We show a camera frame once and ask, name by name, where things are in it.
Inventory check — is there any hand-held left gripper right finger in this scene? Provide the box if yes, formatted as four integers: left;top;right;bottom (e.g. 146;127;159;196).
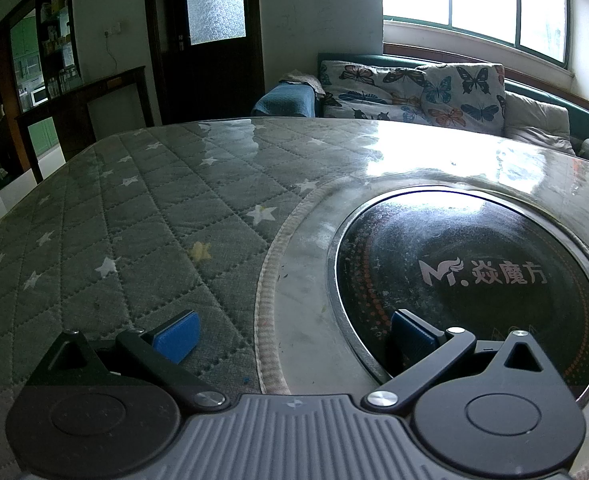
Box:
361;309;567;413

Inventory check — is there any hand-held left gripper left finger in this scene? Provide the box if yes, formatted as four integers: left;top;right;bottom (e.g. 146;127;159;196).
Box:
24;310;230;411

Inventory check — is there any round black induction cooktop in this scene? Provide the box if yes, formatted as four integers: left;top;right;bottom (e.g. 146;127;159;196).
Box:
327;187;589;408

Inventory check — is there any grey quilted star table cover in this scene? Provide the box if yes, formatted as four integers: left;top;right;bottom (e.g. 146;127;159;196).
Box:
0;116;589;480

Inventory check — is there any butterfly print pillow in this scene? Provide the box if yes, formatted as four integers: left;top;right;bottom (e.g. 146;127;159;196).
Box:
318;60;427;103
321;91;432;125
417;63;507;136

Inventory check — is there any beige cushion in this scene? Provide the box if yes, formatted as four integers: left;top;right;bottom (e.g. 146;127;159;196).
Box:
504;92;577;156

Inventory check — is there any dark wooden console table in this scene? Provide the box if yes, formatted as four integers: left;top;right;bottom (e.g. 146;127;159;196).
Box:
14;65;155;183

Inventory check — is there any blue armrest cover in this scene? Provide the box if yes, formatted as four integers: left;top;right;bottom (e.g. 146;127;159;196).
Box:
251;82;320;118

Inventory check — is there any dark wooden door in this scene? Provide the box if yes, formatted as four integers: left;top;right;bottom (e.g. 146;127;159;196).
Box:
144;0;265;126

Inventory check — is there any butterfly pattern cushion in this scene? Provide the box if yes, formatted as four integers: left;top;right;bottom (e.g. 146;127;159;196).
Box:
318;52;589;161

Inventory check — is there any beige towel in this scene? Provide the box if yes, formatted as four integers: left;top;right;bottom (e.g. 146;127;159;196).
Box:
279;72;327;98

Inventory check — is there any dark wooden shelf cabinet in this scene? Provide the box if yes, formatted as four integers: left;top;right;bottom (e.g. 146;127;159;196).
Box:
0;0;82;186

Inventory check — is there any wall socket with cable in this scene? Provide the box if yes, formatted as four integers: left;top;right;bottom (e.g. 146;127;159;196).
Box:
103;22;125;76

